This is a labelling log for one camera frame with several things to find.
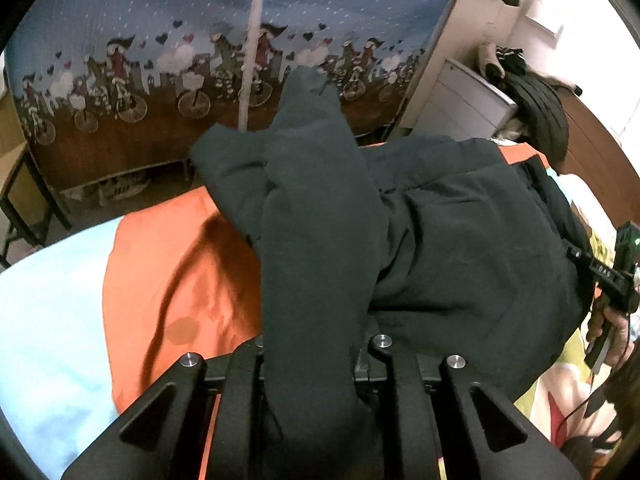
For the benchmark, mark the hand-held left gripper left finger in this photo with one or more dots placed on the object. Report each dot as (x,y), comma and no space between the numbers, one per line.
(245,375)

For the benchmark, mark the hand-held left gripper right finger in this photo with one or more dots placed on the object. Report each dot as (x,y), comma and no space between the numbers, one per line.
(380,375)

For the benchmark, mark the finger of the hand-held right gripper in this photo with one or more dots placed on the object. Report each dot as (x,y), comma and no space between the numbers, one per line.
(577,256)

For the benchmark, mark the dark green sweatshirt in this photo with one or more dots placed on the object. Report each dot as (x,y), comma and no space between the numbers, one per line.
(310,240)

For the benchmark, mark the person's right hand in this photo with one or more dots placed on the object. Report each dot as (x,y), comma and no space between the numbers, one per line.
(622,335)

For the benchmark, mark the white pillow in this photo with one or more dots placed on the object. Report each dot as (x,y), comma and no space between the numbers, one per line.
(585,195)

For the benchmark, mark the yellow-green printed blanket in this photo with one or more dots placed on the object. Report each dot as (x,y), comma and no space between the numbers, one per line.
(565,390)

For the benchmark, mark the orange and blue bed sheet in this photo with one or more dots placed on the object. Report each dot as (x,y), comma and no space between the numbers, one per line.
(165,260)

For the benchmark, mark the black puffer jacket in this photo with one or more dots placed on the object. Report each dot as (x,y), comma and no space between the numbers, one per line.
(545,115)

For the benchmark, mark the white drawer cabinet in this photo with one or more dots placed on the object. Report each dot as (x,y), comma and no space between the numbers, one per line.
(460,105)

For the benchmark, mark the dark striped cloth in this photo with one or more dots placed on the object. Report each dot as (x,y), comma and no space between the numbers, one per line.
(514,60)

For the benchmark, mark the beige plush item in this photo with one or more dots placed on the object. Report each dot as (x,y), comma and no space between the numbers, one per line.
(490,60)

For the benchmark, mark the light shoes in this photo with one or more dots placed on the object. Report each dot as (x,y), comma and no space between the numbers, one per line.
(120,187)

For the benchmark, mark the light wooden wardrobe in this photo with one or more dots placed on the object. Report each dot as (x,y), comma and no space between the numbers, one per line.
(470,20)

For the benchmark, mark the wooden table with black legs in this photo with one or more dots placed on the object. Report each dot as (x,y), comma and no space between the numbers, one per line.
(12,160)

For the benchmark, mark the white pole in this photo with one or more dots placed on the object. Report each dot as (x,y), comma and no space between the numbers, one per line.
(252,35)

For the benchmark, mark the printed curtain with figures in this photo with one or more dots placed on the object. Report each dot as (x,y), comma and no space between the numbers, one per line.
(150,5)

